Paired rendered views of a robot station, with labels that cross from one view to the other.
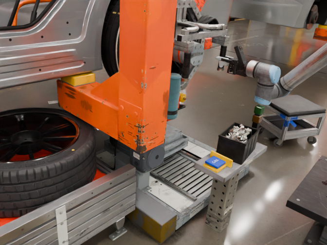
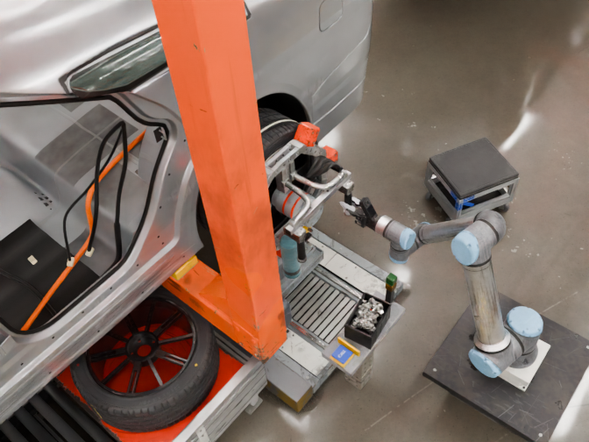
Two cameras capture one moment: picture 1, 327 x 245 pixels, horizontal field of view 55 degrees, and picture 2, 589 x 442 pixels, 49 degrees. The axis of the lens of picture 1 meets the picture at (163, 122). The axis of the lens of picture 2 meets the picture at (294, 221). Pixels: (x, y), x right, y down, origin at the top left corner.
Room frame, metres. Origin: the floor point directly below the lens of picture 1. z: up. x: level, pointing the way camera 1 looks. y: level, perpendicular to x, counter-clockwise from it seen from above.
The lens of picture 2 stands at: (-0.12, -0.18, 3.12)
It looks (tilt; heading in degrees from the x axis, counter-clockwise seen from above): 51 degrees down; 3
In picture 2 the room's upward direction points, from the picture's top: 5 degrees counter-clockwise
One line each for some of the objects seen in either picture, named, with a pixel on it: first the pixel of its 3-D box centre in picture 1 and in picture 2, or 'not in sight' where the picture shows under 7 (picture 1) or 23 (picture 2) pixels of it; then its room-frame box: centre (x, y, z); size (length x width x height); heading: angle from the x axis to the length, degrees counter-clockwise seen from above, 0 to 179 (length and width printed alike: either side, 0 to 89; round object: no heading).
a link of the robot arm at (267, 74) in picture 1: (266, 73); (400, 235); (1.64, -0.53, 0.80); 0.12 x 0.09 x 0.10; 50
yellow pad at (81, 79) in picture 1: (77, 77); (177, 260); (1.62, 0.48, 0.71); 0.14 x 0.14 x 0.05; 50
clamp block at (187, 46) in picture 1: (183, 45); (294, 231); (1.59, -0.07, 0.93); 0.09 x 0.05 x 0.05; 50
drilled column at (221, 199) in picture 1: (222, 194); (359, 359); (1.34, -0.35, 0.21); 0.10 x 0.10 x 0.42; 50
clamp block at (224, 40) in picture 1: (220, 39); (343, 184); (1.85, -0.29, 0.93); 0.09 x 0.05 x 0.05; 50
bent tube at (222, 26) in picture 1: (204, 18); (318, 169); (1.85, -0.18, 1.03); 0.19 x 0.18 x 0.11; 50
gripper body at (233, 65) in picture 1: (239, 66); (368, 217); (1.75, -0.40, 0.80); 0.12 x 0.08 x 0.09; 50
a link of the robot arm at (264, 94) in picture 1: (264, 92); (400, 248); (1.65, -0.55, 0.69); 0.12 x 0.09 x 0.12; 128
